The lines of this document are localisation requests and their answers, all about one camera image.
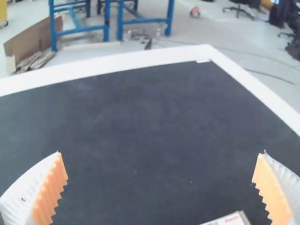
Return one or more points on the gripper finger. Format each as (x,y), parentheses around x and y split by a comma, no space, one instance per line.
(279,189)
(28,194)

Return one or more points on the grey printed block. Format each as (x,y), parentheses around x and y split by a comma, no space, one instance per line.
(229,219)

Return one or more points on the black mat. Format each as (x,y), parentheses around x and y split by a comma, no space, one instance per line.
(150,129)

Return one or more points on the flat cardboard sheets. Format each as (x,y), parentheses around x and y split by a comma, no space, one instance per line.
(28,47)

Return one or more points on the black bags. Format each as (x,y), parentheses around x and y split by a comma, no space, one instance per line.
(284,14)

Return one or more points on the yellow cart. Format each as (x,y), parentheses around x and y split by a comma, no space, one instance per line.
(2,11)

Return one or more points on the black office chair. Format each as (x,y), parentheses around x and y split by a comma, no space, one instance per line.
(240,8)

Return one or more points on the colourful ball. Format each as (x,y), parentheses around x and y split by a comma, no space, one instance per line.
(195,12)

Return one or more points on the blue metal frame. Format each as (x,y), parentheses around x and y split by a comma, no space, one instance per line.
(80,28)
(145,20)

